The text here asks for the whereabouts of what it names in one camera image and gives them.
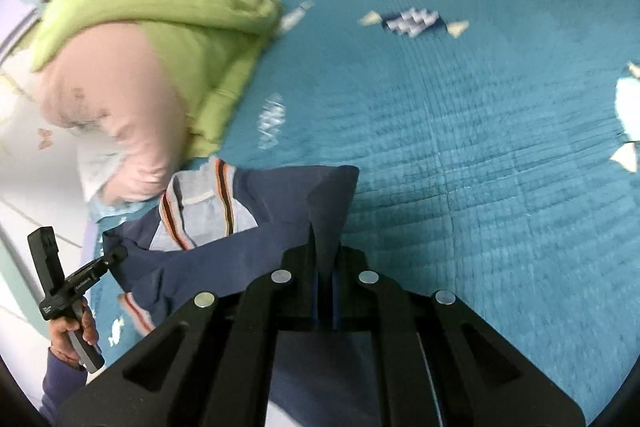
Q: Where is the person's left forearm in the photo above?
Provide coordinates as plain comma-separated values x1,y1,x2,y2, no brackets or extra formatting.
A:
39,346,90,426

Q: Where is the person's left hand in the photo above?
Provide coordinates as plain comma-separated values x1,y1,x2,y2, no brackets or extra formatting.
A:
48,296,99,372

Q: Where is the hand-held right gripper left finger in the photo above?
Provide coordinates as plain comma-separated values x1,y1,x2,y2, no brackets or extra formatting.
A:
57,248,321,427

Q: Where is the navy striped sweater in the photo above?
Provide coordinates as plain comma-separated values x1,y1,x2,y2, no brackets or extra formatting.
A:
102,157,387,427

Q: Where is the teal quilted blanket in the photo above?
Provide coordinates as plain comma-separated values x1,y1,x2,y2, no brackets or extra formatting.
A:
89,0,640,427

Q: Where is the white cloth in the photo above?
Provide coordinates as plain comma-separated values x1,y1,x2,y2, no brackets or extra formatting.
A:
77,142,128,210

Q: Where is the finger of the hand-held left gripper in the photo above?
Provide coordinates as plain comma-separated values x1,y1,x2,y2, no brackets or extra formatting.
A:
101,245,129,272

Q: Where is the pink pillow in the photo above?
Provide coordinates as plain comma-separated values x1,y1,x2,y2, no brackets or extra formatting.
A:
37,21,190,204

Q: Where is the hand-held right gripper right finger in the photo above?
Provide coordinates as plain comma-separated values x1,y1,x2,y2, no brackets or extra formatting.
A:
329,246,587,427

